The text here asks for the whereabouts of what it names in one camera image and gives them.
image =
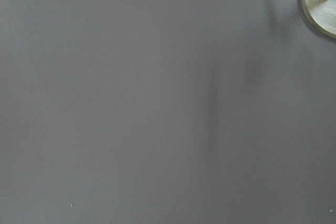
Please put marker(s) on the wooden cup storage rack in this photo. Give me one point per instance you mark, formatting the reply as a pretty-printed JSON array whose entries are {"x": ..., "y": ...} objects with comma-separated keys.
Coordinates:
[{"x": 321, "y": 15}]

